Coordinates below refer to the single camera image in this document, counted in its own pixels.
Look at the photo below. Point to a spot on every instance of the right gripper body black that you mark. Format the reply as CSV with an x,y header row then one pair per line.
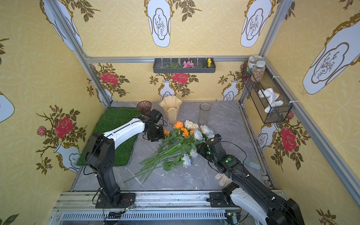
x,y
205,147

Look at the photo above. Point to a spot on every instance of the orange marigold flower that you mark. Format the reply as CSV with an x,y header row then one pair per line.
x,y
185,132

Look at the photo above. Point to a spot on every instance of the pink flower on shelf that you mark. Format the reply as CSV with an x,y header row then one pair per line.
x,y
188,64

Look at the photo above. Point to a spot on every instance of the jar with white lid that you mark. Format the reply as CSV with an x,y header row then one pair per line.
x,y
258,71

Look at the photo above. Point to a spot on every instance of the white rose near stems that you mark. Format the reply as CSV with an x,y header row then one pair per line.
x,y
186,161

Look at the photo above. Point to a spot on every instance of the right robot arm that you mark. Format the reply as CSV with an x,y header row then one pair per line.
x,y
246,191

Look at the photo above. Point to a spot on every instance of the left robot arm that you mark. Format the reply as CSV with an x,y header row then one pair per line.
x,y
100,157

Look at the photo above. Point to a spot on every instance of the clear glass vase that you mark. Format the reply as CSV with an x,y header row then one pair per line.
x,y
204,114

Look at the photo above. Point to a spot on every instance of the cream rose flower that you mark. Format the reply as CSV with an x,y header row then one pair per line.
x,y
190,125

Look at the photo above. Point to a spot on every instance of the jar with patterned lid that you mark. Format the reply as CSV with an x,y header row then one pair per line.
x,y
252,62

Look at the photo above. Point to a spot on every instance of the grey wall shelf tray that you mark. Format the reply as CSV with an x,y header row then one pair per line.
x,y
175,65

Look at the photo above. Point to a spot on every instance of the purple ribbed glass vase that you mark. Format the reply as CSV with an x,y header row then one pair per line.
x,y
145,107

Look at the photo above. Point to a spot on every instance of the yellow flower on shelf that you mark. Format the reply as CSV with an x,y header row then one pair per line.
x,y
209,63

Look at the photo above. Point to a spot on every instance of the black wire basket shelf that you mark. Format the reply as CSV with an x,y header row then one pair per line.
x,y
250,90

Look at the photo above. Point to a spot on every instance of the white cloth figure in basket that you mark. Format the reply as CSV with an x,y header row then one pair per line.
x,y
272,98

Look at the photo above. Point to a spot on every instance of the teal scrub brush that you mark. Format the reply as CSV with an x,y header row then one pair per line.
x,y
253,165

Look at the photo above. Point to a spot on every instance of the orange rose flower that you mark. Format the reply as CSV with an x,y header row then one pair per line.
x,y
178,125

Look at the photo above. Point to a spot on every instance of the beige work glove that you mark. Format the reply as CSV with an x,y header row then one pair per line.
x,y
223,179

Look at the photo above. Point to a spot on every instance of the white rose flower large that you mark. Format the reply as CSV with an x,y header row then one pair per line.
x,y
206,131

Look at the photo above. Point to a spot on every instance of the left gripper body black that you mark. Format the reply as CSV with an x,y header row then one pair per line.
x,y
159,134

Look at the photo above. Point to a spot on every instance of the cream fluted glass vase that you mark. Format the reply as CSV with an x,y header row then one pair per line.
x,y
171,106

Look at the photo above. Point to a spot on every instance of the orange carnation flower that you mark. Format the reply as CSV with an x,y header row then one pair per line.
x,y
166,133

